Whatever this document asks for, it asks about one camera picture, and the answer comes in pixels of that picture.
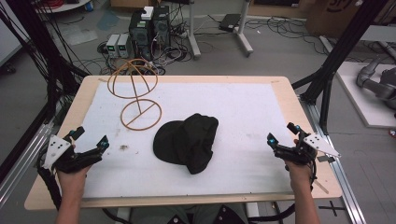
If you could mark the black computer tower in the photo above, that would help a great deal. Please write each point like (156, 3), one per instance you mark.
(140, 34)
(161, 26)

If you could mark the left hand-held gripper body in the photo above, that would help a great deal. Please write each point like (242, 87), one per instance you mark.
(56, 151)

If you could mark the white foam mat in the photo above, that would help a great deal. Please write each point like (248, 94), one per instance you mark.
(233, 102)

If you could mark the small white box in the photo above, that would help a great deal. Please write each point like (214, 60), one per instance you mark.
(147, 13)

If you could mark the white table leg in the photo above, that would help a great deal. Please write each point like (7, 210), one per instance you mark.
(193, 31)
(243, 31)

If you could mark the grey power supply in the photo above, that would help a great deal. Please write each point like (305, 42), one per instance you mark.
(112, 46)
(124, 46)

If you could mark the black metal frame stand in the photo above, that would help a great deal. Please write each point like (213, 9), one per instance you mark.
(351, 34)
(37, 34)

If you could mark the aluminium rail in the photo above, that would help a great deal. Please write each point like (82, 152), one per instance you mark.
(345, 189)
(21, 165)

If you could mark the clear plastic sheet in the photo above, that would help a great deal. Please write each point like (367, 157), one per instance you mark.
(79, 34)

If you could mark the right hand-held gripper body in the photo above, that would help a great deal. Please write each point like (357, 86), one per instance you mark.
(320, 144)

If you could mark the white floor board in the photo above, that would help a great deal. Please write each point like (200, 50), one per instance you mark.
(364, 105)

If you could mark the flat black device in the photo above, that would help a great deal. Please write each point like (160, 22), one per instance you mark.
(229, 22)

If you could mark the black cap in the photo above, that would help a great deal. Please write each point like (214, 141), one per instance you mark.
(186, 143)

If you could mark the round white table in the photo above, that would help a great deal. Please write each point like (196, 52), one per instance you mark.
(67, 5)

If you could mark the large cardboard box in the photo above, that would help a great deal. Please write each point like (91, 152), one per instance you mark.
(330, 18)

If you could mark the person's legs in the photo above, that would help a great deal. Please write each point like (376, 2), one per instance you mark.
(193, 216)

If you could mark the blue sheet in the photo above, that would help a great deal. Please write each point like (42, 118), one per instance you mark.
(108, 20)

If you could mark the person's left hand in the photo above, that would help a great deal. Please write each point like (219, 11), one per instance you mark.
(73, 182)

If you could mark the person's right hand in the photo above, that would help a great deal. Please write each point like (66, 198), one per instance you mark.
(299, 177)

